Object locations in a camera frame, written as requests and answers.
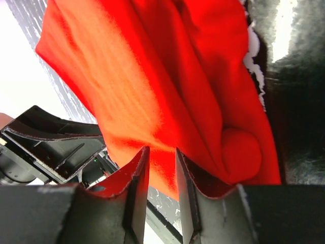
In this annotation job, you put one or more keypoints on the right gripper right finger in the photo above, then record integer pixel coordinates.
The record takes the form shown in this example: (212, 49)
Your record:
(214, 212)

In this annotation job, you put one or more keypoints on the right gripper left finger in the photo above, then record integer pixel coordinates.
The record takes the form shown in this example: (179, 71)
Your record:
(113, 211)

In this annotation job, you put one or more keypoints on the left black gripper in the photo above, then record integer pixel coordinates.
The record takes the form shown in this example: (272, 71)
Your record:
(25, 158)

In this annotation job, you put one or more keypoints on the red t-shirt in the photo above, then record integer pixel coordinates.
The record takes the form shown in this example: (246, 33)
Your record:
(168, 75)

